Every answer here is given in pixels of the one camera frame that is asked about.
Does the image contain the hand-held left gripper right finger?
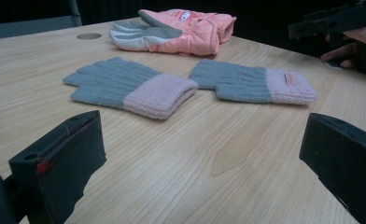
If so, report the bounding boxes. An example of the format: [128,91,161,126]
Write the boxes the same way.
[299,112,366,224]

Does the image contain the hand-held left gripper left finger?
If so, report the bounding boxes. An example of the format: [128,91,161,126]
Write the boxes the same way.
[8,110,107,224]

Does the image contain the grey knit glove pink cuff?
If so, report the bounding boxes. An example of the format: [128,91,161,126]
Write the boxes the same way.
[189,59,318,105]
[62,56,199,120]

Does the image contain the round table cable grommet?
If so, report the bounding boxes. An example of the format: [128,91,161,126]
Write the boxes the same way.
[76,32,103,40]

